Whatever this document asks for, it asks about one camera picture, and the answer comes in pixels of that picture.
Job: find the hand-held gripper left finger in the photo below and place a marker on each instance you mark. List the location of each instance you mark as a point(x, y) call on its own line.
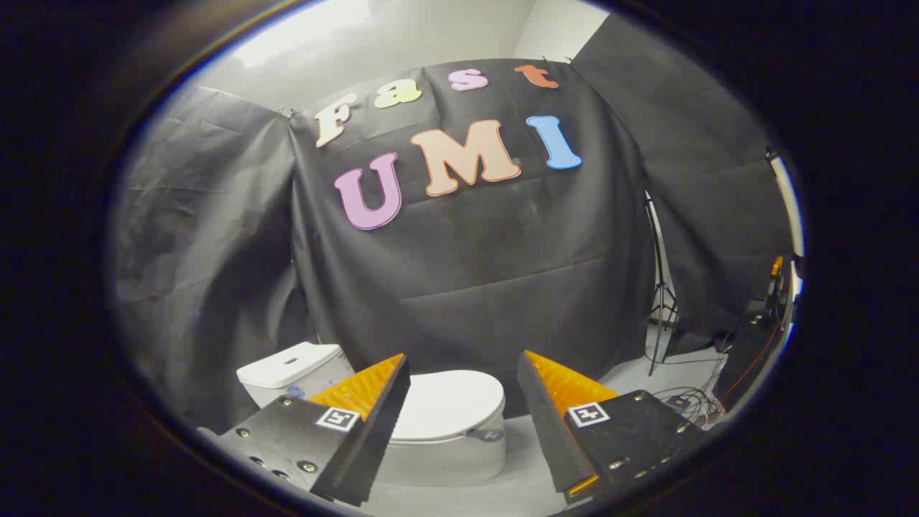
point(373, 438)

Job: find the white toilet tank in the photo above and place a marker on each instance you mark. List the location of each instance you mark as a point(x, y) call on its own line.
point(287, 370)

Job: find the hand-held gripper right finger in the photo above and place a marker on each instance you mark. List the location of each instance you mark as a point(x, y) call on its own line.
point(549, 431)

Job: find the black backdrop cloth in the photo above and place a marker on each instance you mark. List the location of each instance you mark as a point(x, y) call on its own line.
point(467, 251)

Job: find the dark equipment box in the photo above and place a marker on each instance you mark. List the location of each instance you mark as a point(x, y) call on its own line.
point(750, 352)

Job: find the white toilet bowl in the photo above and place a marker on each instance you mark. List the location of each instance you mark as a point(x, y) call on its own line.
point(445, 459)

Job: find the orange and black device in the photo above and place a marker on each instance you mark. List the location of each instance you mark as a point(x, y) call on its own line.
point(775, 276)

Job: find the black tripod stand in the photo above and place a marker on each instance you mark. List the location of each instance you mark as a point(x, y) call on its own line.
point(661, 294)

